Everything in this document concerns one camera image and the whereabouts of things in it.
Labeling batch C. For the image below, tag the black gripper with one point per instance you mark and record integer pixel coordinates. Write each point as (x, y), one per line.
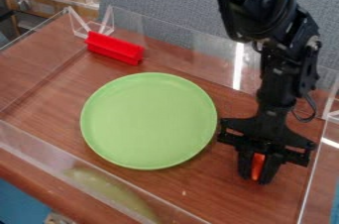
(263, 134)

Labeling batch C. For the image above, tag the orange toy carrot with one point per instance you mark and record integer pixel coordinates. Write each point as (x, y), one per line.
(258, 161)

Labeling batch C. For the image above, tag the green round plate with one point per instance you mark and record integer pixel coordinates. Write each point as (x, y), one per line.
(149, 121)

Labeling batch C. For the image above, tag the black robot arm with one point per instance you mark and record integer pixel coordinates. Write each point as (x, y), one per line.
(285, 35)

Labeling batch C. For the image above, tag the red plastic block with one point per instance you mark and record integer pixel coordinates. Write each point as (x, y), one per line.
(115, 48)

